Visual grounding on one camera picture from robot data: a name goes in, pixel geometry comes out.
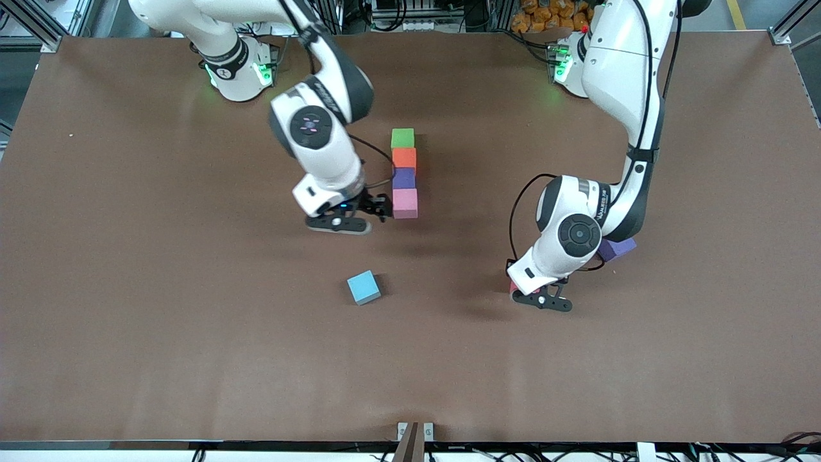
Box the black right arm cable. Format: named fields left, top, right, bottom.
left=348, top=133, right=396, bottom=191

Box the pink foam block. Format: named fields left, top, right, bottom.
left=393, top=188, right=419, bottom=220

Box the light blue foam block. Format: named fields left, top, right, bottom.
left=347, top=269, right=382, bottom=306

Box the aluminium frame profile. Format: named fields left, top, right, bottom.
left=0, top=0, right=65, bottom=53
left=770, top=0, right=821, bottom=47

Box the bag of orange items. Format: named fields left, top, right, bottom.
left=510, top=0, right=594, bottom=34

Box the white power strip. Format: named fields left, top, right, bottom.
left=375, top=18, right=444, bottom=31

